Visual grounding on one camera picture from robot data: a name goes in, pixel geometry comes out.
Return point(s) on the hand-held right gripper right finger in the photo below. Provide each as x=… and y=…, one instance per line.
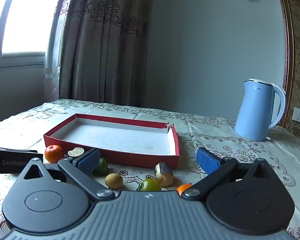
x=207, y=161

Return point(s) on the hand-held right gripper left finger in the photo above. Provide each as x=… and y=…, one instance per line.
x=88, y=161

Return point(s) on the green cucumber piece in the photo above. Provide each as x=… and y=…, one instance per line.
x=102, y=167

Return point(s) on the brown longan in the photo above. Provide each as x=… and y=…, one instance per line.
x=113, y=180

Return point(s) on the orange tangerine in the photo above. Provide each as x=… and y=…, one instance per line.
x=183, y=188
x=54, y=153

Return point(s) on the red cardboard box tray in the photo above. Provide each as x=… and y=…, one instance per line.
x=120, y=140

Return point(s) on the green tomato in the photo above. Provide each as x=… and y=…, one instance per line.
x=151, y=185

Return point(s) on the dark eggplant chunk centre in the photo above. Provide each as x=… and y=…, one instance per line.
x=75, y=151

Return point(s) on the dark eggplant chunk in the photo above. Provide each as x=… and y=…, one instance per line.
x=164, y=171
x=75, y=151

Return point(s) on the dark eggplant chunk right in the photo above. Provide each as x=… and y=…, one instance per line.
x=164, y=171

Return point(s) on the light blue electric kettle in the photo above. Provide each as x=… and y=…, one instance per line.
x=254, y=110

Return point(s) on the sheer white curtain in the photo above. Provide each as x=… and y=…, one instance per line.
x=53, y=55

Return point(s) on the brown patterned curtain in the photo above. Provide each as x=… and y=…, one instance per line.
x=105, y=42

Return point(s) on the window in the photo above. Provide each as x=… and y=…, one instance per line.
x=22, y=17

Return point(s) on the wooden frame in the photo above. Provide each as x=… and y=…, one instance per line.
x=287, y=55

